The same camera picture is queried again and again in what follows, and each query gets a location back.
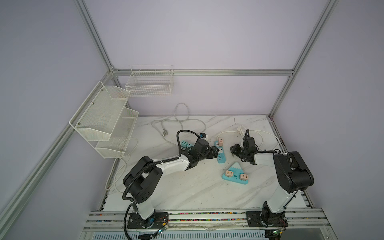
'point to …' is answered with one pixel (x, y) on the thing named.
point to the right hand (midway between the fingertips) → (231, 147)
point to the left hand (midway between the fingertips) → (214, 151)
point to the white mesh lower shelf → (115, 147)
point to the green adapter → (232, 155)
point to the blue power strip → (221, 156)
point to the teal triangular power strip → (237, 170)
